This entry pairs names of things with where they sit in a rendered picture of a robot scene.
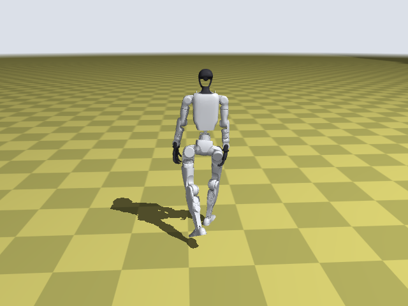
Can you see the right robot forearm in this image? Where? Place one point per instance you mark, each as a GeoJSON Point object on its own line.
{"type": "Point", "coordinates": [225, 135]}

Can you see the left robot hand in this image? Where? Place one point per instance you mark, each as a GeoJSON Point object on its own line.
{"type": "Point", "coordinates": [176, 153]}

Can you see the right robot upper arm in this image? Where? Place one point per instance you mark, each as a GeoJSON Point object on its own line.
{"type": "Point", "coordinates": [223, 100]}

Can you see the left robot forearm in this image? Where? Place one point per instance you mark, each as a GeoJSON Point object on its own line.
{"type": "Point", "coordinates": [178, 133]}

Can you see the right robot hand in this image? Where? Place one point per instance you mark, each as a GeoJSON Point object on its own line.
{"type": "Point", "coordinates": [225, 149]}

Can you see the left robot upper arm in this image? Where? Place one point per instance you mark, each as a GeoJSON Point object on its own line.
{"type": "Point", "coordinates": [187, 100]}

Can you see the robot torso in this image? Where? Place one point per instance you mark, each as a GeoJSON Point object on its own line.
{"type": "Point", "coordinates": [205, 117]}

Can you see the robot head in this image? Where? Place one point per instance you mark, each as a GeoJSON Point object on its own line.
{"type": "Point", "coordinates": [205, 74]}

